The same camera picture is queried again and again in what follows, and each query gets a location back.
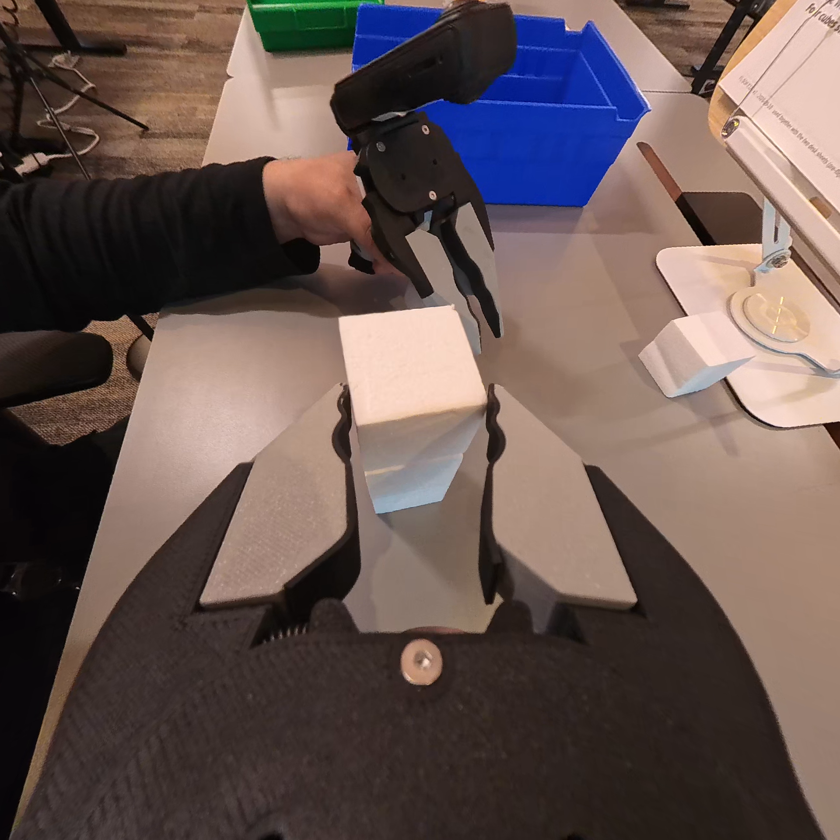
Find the person's dark clothed legs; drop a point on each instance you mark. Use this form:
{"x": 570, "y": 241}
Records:
{"x": 39, "y": 525}

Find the white document stand with sheet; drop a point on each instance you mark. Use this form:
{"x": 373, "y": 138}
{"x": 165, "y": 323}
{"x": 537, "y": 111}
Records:
{"x": 695, "y": 275}

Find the green plastic bin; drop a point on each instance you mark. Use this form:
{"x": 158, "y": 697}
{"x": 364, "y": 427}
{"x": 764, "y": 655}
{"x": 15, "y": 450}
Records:
{"x": 302, "y": 26}

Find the blue plastic bin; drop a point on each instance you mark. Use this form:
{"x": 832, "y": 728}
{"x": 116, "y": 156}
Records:
{"x": 544, "y": 157}

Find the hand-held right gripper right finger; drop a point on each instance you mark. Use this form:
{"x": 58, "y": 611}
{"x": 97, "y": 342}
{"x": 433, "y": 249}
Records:
{"x": 558, "y": 525}

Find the printed instruction sheet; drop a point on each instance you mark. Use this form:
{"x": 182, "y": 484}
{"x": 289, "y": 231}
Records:
{"x": 787, "y": 79}

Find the black rectangular desk panel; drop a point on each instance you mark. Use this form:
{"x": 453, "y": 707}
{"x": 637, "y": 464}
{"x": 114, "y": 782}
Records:
{"x": 722, "y": 216}

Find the person's left hand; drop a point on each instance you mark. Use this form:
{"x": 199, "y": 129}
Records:
{"x": 315, "y": 197}

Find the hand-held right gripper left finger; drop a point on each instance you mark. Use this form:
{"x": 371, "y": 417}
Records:
{"x": 282, "y": 525}

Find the person's left forearm black sleeve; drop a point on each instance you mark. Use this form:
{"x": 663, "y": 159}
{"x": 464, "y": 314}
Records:
{"x": 131, "y": 236}

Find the black table leg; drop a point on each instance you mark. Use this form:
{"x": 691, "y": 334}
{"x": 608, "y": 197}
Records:
{"x": 98, "y": 49}

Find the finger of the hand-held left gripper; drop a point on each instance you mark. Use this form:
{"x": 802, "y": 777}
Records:
{"x": 426, "y": 259}
{"x": 476, "y": 249}

